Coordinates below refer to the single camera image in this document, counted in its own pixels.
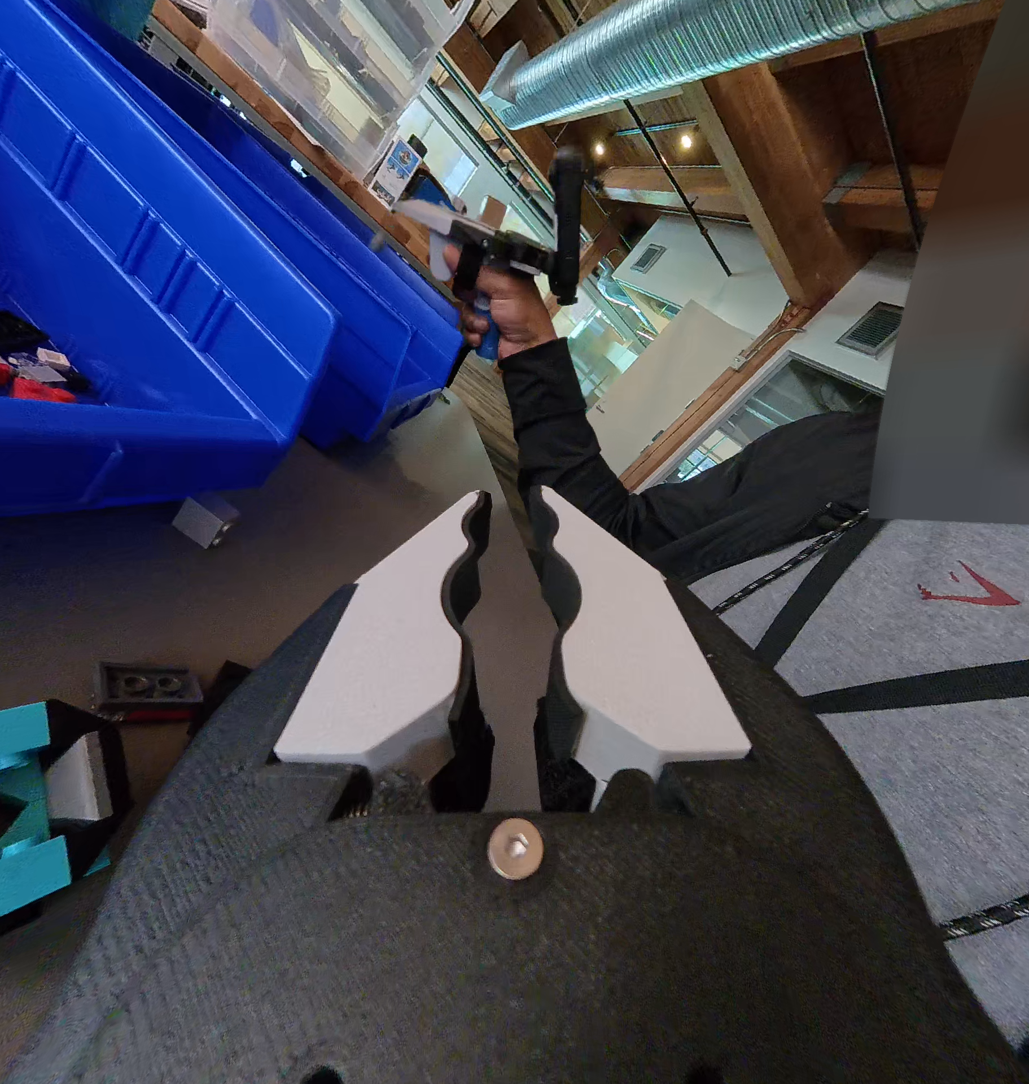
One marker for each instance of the blue cardboard box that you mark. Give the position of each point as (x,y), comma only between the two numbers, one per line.
(434,190)

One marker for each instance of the small picture card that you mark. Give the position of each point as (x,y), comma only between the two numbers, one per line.
(396,165)

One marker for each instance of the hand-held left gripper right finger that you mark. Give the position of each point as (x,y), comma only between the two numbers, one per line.
(650,677)

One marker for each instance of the grey sweatshirt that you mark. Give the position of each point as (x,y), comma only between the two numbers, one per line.
(946,720)

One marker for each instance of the person's right forearm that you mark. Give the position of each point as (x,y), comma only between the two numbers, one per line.
(565,440)

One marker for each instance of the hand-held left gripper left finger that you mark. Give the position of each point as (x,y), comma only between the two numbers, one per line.
(370,677)

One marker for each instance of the silver ventilation duct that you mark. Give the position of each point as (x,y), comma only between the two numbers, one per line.
(692,42)

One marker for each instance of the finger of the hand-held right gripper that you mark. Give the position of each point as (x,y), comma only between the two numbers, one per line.
(442,254)
(434,213)

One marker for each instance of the person's right hand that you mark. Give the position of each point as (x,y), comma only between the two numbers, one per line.
(518,313)

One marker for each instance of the black brick plate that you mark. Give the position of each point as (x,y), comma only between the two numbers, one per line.
(226,686)

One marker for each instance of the pile of mixed toy bricks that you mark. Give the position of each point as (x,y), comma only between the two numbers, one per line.
(23,364)

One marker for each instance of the light grey toy block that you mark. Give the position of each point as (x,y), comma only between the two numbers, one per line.
(205,521)

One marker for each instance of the clear plastic drawer stack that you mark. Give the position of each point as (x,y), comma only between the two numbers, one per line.
(328,59)

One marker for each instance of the teal and black brick assembly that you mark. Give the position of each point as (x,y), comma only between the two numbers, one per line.
(23,779)

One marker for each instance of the grey desk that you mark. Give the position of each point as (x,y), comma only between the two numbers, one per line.
(99,610)

